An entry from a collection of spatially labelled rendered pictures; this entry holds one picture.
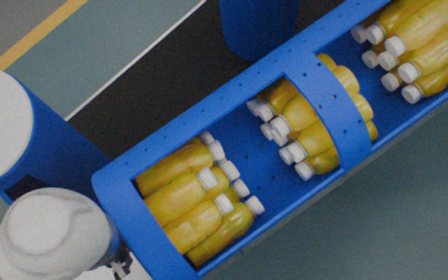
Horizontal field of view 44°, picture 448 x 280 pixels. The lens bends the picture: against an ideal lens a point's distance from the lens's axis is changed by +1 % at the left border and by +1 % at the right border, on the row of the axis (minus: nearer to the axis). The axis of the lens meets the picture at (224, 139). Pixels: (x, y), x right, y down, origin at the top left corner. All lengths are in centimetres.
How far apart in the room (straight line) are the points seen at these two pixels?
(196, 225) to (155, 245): 12
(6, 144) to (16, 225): 65
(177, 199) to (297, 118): 27
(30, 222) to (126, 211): 35
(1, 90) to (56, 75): 116
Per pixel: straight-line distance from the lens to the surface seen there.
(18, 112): 130
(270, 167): 124
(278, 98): 111
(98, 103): 221
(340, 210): 221
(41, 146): 133
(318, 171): 115
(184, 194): 103
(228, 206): 107
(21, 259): 66
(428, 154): 233
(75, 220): 65
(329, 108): 100
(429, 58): 119
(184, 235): 106
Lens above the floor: 217
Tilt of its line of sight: 75 degrees down
